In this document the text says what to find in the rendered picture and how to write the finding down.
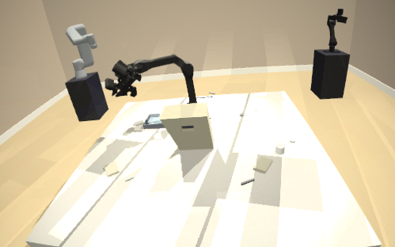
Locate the white short cylinder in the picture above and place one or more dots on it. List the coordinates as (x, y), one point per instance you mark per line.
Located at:
(279, 148)

